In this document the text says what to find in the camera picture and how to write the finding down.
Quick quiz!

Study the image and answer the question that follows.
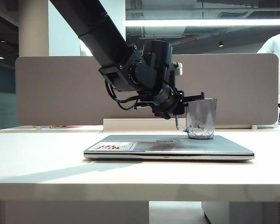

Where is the white red-lettered sticker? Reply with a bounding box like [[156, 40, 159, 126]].
[[93, 142, 136, 151]]

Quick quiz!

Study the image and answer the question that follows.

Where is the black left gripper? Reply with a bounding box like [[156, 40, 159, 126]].
[[134, 85, 205, 120]]

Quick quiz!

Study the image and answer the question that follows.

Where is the small white wall poster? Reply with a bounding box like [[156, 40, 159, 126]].
[[79, 41, 91, 57]]

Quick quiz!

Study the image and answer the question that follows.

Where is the person in white shirt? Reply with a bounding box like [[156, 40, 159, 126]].
[[257, 31, 280, 105]]

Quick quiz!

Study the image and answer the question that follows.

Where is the left wrist camera unit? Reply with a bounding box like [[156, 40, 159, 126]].
[[169, 61, 184, 91]]

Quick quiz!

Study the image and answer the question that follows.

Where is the long white ceiling light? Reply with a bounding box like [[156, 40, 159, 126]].
[[125, 19, 280, 28]]

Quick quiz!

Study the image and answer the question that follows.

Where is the white under-desk cabinet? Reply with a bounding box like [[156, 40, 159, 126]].
[[202, 201, 280, 224]]

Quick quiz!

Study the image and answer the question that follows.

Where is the clear faceted cup with handle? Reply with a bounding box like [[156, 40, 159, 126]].
[[175, 97, 218, 140]]

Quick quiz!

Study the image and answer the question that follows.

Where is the white desk support panel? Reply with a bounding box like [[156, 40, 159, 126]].
[[0, 201, 150, 224]]

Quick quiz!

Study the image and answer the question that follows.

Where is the silver Dell laptop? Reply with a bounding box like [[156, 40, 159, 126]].
[[83, 134, 255, 161]]

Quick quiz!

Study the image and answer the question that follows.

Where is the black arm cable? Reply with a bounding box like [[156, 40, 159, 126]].
[[104, 78, 143, 111]]

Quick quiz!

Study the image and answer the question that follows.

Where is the brown fabric desk divider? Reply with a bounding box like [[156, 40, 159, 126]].
[[15, 53, 280, 126]]

